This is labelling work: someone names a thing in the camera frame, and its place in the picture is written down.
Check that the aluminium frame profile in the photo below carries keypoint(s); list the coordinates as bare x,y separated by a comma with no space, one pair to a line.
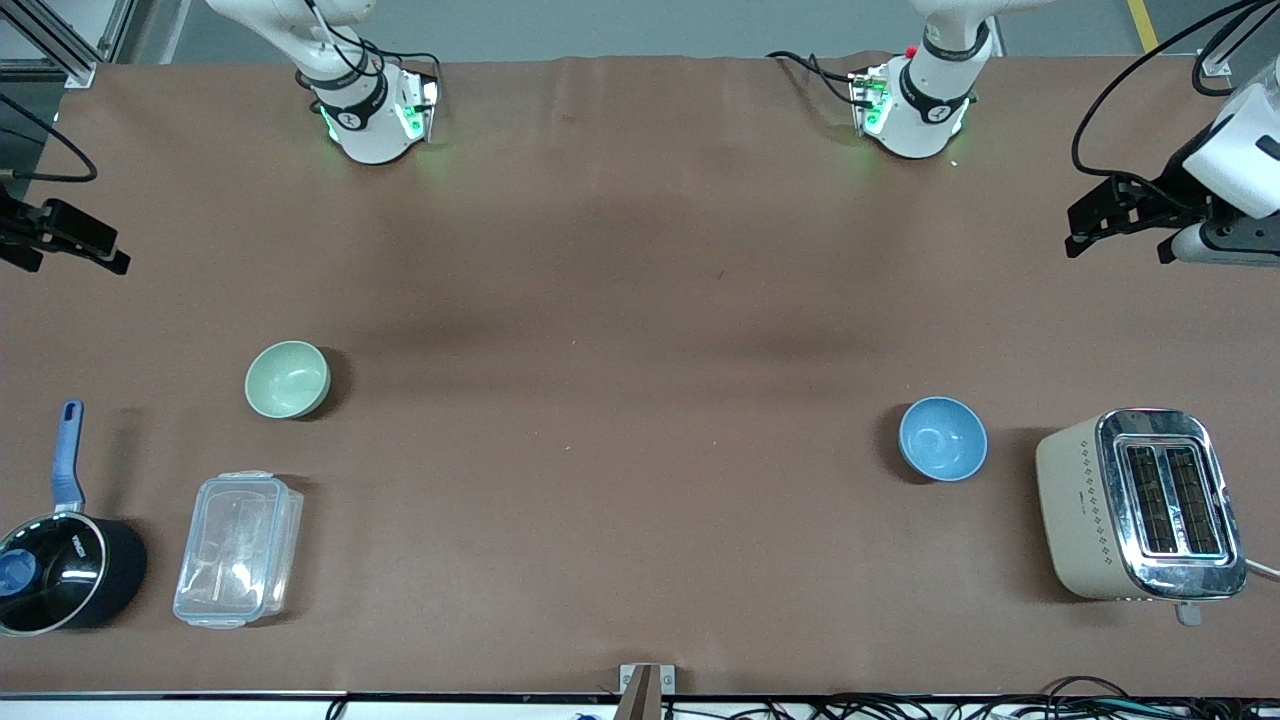
70,62

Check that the blue bowl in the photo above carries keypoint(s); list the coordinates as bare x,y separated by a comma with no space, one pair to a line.
940,440

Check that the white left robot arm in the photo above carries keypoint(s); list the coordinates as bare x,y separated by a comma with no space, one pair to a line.
915,125

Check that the glass pot lid blue knob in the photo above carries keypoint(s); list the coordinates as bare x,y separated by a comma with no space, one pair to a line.
60,570

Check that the green bowl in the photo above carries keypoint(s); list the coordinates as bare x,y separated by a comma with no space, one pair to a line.
285,380

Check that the brown table cover cloth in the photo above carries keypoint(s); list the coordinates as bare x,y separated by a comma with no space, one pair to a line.
640,520

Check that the clear plastic food container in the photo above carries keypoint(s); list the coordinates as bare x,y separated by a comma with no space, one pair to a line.
235,550

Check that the small aluminium corner bracket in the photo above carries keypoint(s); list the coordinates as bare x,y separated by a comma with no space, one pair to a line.
1215,64

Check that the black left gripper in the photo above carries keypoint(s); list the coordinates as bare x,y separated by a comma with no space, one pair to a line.
1169,190

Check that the brown wooden strip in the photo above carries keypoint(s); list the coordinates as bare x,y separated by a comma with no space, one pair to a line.
640,700

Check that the metal table edge bracket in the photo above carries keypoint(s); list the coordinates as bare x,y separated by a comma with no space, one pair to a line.
668,680

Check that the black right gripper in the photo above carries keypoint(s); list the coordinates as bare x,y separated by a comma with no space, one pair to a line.
22,233

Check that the beige chrome toaster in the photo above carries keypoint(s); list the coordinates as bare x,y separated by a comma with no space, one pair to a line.
1080,520

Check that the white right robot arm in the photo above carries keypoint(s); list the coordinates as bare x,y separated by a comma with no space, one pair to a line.
365,130

